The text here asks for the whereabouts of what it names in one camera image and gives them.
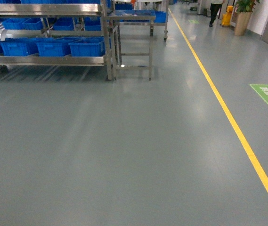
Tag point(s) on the blue bin with red bags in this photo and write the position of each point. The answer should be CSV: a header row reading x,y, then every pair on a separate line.
x,y
89,47

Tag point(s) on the empty blue plastic bin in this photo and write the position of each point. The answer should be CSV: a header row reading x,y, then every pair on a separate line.
x,y
55,47

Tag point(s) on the blue plastic bin left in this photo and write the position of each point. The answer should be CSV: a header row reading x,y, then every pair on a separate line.
x,y
19,47

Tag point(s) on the stainless steel side table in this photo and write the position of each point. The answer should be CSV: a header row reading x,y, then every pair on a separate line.
x,y
132,36

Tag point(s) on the stainless steel flow rack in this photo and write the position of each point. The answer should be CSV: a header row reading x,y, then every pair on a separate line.
x,y
53,19

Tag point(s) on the yellow mop bucket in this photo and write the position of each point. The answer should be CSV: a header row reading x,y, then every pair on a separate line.
x,y
226,17

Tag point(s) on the walking person in black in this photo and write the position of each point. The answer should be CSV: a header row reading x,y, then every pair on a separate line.
x,y
214,8

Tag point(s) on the potted plant in tan planter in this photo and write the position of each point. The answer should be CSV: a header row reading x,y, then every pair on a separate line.
x,y
243,9

